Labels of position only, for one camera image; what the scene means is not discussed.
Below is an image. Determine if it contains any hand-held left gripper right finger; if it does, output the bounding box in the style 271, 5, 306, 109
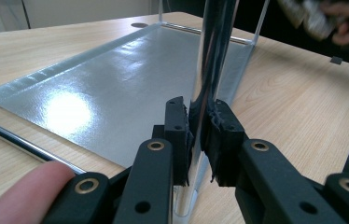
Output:
200, 98, 249, 189

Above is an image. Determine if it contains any grey knitted cloth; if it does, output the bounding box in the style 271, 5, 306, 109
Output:
275, 0, 340, 42

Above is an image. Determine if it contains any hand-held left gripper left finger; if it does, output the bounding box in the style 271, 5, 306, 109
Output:
151, 95, 195, 188

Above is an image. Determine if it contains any silver metal shelf rack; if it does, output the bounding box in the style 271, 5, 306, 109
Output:
0, 0, 271, 224

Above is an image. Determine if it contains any grey table tape piece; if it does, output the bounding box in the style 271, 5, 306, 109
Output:
329, 55, 344, 66

